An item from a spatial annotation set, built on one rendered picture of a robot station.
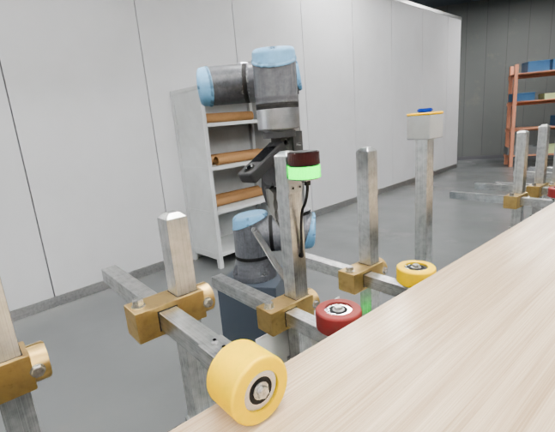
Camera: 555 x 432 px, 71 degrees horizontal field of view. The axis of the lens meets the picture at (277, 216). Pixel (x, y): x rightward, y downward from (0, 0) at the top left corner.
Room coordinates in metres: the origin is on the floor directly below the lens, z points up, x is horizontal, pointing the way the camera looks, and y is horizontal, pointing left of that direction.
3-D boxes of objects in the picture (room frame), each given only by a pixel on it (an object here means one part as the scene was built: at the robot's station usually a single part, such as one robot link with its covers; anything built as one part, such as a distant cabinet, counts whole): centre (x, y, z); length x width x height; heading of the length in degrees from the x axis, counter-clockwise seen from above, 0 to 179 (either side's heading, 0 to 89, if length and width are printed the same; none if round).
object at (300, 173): (0.72, -0.06, 1.13); 0.06 x 0.06 x 0.02
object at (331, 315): (0.62, -0.09, 0.85); 0.08 x 0.08 x 0.11
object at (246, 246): (1.56, 0.10, 0.79); 0.17 x 0.15 x 0.18; 87
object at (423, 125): (1.08, -0.42, 1.18); 0.07 x 0.07 x 0.08; 39
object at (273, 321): (0.74, -0.01, 0.84); 0.13 x 0.06 x 0.05; 129
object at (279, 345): (0.80, -0.04, 0.75); 0.26 x 0.01 x 0.10; 129
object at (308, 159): (0.72, -0.06, 1.16); 0.06 x 0.06 x 0.02
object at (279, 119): (0.85, -0.02, 1.23); 0.10 x 0.09 x 0.05; 39
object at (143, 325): (0.59, 0.18, 0.94); 0.13 x 0.06 x 0.05; 129
